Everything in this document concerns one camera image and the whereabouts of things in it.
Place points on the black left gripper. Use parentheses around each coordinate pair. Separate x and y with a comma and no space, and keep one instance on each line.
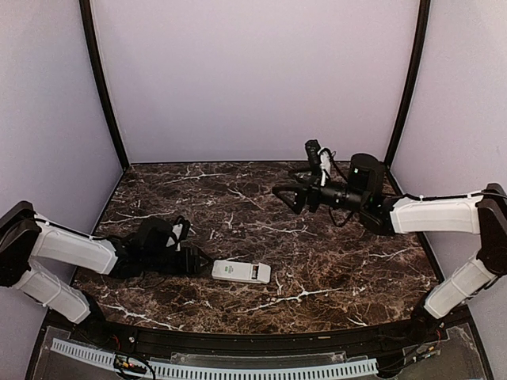
(193,267)

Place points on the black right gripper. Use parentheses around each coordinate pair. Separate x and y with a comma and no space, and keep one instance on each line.
(312,186)

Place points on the white remote control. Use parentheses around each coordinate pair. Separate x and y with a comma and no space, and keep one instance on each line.
(240,272)

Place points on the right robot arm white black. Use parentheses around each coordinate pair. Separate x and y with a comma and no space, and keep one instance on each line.
(361,193)

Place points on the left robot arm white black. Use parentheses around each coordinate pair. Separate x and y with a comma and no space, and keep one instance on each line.
(27,237)

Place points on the small circuit board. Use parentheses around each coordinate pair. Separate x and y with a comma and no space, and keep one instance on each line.
(125,366)

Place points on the white slotted cable duct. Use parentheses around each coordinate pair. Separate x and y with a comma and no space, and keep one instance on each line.
(190,366)

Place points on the black front frame rail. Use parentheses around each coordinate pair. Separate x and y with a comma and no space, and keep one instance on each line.
(373,340)

